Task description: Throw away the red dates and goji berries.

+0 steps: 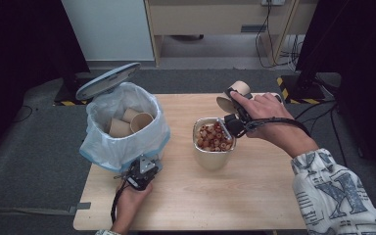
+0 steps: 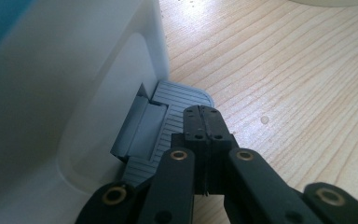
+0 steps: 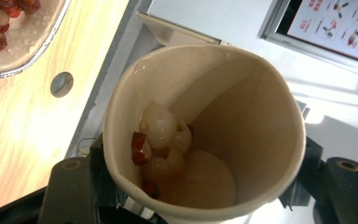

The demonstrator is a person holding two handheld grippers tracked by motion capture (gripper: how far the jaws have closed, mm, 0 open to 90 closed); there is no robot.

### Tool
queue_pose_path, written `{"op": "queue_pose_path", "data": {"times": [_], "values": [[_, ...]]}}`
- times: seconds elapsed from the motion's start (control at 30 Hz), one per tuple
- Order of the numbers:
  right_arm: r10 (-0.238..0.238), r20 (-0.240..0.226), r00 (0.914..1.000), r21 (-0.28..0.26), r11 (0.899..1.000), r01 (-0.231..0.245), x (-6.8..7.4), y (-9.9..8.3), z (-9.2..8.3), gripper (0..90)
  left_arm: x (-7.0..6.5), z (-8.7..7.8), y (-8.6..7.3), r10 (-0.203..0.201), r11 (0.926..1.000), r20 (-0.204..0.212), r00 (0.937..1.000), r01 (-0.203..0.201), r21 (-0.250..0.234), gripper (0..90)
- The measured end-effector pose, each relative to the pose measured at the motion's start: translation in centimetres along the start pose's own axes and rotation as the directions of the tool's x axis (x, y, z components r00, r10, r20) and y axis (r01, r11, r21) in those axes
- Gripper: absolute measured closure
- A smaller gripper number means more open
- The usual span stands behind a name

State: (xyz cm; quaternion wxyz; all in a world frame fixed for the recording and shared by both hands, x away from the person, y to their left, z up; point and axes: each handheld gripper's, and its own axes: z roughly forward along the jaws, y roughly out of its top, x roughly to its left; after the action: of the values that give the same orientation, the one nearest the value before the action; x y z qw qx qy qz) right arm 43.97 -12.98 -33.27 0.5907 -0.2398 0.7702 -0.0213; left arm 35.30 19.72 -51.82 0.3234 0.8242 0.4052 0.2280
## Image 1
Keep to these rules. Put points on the white plastic trash bag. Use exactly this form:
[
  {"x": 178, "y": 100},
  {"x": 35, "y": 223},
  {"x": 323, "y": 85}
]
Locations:
[{"x": 124, "y": 150}]

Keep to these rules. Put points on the black curtain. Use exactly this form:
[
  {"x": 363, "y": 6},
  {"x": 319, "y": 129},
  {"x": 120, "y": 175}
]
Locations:
[
  {"x": 19, "y": 65},
  {"x": 355, "y": 39}
]

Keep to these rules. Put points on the beige rounded container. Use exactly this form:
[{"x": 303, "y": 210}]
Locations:
[{"x": 212, "y": 160}]

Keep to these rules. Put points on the person's left hand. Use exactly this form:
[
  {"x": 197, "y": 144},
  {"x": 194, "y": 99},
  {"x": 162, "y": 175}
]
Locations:
[{"x": 129, "y": 205}]

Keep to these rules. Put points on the brown paper cup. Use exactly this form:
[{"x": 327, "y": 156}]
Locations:
[
  {"x": 119, "y": 129},
  {"x": 142, "y": 122},
  {"x": 242, "y": 86}
]

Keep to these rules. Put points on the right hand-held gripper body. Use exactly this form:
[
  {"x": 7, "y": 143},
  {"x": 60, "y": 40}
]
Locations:
[{"x": 236, "y": 125}]

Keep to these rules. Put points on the person's right hand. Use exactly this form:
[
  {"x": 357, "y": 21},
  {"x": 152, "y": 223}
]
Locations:
[{"x": 267, "y": 109}]

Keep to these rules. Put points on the white power strip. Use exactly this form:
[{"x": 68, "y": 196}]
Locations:
[{"x": 273, "y": 2}]

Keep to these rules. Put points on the light wooden desk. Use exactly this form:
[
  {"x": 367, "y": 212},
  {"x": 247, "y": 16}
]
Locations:
[{"x": 209, "y": 18}]

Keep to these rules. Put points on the grey floor tape strip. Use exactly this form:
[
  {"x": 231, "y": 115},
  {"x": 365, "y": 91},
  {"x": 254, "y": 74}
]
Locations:
[{"x": 80, "y": 207}]

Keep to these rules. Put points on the black stand base striped tape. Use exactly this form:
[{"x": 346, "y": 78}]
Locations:
[
  {"x": 302, "y": 89},
  {"x": 68, "y": 91}
]

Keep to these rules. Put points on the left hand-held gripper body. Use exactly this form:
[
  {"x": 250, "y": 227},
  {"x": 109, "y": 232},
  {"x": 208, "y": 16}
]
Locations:
[{"x": 143, "y": 173}]

